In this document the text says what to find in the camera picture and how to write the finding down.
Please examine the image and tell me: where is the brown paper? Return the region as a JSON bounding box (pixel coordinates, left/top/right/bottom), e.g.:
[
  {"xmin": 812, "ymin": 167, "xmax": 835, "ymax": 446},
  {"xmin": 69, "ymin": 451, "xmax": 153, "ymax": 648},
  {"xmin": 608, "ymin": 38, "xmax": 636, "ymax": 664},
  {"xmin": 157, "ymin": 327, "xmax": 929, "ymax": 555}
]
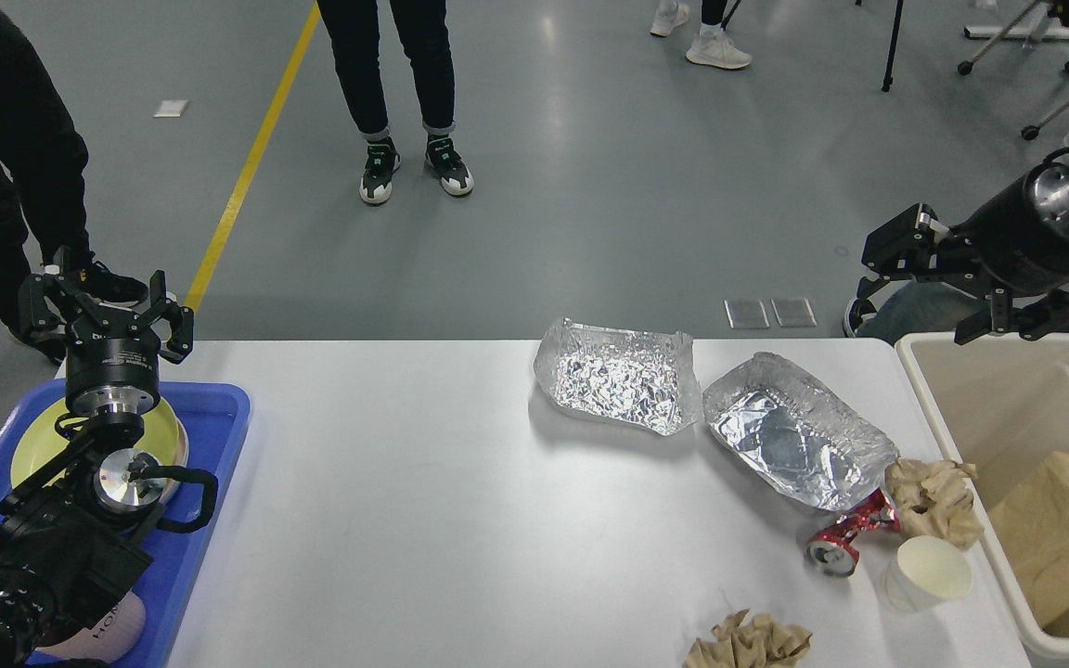
[
  {"xmin": 885, "ymin": 459, "xmax": 983, "ymax": 552},
  {"xmin": 683, "ymin": 610, "xmax": 814, "ymax": 667}
]

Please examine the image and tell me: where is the person in black sneakers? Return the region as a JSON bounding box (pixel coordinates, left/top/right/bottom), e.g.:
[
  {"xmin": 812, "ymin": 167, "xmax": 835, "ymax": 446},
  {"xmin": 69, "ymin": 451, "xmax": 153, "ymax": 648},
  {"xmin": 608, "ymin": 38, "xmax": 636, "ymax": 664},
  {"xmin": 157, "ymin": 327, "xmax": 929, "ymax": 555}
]
[{"xmin": 316, "ymin": 0, "xmax": 476, "ymax": 206}]

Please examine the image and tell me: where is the person in white sneakers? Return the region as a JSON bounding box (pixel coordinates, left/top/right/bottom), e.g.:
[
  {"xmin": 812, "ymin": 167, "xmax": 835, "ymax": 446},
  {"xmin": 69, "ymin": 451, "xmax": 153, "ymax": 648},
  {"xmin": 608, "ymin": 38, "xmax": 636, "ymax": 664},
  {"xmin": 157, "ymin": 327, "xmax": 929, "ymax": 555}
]
[{"xmin": 650, "ymin": 1, "xmax": 753, "ymax": 71}]

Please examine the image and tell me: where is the metal floor plate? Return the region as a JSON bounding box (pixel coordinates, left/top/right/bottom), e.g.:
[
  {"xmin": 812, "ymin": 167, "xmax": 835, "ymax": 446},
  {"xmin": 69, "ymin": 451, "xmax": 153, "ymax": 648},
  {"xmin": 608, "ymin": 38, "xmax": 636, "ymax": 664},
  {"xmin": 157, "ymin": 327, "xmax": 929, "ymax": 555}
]
[
  {"xmin": 724, "ymin": 299, "xmax": 771, "ymax": 330},
  {"xmin": 769, "ymin": 299, "xmax": 818, "ymax": 328}
]

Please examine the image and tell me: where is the brown paper bag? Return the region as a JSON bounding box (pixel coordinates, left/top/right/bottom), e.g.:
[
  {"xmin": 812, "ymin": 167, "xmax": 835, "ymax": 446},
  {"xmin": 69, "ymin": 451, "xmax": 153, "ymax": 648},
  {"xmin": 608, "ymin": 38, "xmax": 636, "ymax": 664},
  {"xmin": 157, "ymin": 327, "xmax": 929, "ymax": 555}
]
[{"xmin": 988, "ymin": 452, "xmax": 1069, "ymax": 627}]

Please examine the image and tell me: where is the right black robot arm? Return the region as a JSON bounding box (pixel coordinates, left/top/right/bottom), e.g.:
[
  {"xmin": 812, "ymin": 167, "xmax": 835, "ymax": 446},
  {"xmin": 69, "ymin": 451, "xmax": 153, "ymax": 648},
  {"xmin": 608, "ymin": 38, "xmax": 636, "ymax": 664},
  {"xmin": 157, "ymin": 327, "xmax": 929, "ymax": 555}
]
[{"xmin": 845, "ymin": 143, "xmax": 1069, "ymax": 345}]

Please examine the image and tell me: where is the yellow plate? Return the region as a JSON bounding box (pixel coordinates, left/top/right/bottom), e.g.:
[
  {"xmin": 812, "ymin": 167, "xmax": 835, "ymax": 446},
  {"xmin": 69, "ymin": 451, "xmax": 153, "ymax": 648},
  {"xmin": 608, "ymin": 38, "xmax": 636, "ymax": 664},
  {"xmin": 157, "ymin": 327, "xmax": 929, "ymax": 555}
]
[{"xmin": 11, "ymin": 399, "xmax": 177, "ymax": 513}]

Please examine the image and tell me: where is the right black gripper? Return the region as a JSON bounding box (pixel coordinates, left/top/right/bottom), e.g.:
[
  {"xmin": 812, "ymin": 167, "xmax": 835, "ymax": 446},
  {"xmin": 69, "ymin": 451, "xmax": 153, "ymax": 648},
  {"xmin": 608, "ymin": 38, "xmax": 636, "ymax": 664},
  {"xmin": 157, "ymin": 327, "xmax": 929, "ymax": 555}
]
[{"xmin": 856, "ymin": 164, "xmax": 1069, "ymax": 345}]

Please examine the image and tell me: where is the crushed red can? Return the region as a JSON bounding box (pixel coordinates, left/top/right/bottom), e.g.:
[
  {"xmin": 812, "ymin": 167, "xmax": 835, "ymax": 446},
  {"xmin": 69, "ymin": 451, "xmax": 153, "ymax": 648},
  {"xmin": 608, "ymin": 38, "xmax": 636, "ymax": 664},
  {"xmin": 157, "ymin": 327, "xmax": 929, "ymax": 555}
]
[{"xmin": 805, "ymin": 490, "xmax": 902, "ymax": 578}]

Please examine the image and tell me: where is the crumpled foil sheet right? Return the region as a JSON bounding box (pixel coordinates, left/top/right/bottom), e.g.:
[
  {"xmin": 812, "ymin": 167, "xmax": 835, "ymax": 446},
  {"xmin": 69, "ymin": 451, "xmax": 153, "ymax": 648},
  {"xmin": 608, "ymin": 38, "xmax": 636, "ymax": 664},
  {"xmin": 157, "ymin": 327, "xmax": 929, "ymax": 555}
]
[{"xmin": 702, "ymin": 352, "xmax": 899, "ymax": 511}]

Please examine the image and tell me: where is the blue plastic tray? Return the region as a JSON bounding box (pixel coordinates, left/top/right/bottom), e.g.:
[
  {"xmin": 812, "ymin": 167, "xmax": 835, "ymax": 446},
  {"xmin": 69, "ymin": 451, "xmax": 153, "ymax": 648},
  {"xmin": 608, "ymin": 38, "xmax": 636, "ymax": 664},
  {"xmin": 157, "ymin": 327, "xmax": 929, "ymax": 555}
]
[{"xmin": 0, "ymin": 379, "xmax": 251, "ymax": 667}]

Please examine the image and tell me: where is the person in black left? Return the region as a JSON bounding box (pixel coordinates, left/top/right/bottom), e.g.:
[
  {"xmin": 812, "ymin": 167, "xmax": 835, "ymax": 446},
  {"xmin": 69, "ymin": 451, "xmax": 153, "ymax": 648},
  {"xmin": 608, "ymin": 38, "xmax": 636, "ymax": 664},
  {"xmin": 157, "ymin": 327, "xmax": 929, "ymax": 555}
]
[{"xmin": 0, "ymin": 7, "xmax": 146, "ymax": 366}]

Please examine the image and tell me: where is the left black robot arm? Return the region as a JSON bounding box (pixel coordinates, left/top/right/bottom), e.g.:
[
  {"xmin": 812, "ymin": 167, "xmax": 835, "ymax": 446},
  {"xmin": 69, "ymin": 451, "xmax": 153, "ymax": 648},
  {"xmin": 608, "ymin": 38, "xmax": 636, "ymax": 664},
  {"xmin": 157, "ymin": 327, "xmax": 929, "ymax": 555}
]
[{"xmin": 0, "ymin": 247, "xmax": 219, "ymax": 667}]

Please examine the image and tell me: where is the crumpled foil sheet left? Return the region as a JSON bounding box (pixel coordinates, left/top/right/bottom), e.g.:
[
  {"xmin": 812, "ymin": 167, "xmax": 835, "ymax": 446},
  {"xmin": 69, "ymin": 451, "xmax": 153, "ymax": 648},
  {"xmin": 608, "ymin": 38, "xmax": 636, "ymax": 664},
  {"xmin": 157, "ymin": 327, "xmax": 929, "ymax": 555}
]
[{"xmin": 532, "ymin": 319, "xmax": 702, "ymax": 436}]

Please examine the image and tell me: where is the beige plastic bin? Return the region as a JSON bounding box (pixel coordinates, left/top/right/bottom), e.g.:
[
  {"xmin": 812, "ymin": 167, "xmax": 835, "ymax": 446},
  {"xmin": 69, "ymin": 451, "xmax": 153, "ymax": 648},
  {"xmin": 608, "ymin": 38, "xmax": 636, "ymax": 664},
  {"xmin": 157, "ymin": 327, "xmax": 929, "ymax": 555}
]
[{"xmin": 896, "ymin": 333, "xmax": 1069, "ymax": 661}]

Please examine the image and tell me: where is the crumpled foil sheet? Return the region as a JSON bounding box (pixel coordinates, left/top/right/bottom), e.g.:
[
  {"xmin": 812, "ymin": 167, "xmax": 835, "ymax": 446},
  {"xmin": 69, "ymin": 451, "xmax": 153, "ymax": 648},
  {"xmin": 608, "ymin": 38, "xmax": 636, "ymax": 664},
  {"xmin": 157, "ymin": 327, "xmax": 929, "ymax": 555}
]
[
  {"xmin": 702, "ymin": 352, "xmax": 899, "ymax": 511},
  {"xmin": 532, "ymin": 319, "xmax": 702, "ymax": 436}
]

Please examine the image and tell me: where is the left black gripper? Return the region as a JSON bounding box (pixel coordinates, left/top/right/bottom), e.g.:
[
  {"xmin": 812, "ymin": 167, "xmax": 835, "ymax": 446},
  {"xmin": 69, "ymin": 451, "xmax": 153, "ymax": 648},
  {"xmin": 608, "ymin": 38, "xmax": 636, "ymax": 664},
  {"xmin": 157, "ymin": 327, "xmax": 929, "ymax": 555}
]
[{"xmin": 19, "ymin": 246, "xmax": 195, "ymax": 416}]

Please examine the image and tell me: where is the pink mug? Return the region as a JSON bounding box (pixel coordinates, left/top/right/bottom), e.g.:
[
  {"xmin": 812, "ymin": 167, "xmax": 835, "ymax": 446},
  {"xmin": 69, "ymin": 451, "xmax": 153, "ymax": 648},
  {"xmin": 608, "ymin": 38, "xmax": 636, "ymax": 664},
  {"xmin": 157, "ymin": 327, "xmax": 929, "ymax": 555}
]
[{"xmin": 37, "ymin": 591, "xmax": 146, "ymax": 662}]

